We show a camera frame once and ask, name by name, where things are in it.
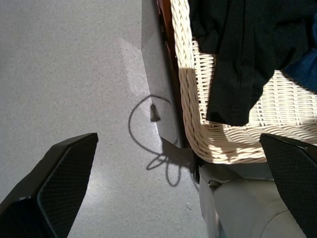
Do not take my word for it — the black garment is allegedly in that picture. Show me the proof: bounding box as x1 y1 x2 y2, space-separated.
188 0 317 126

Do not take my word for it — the pale woven laundry basket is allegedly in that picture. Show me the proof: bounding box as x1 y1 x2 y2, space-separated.
170 0 317 165

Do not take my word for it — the blue garment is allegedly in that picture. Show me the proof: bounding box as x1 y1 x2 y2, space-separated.
282 19 317 94

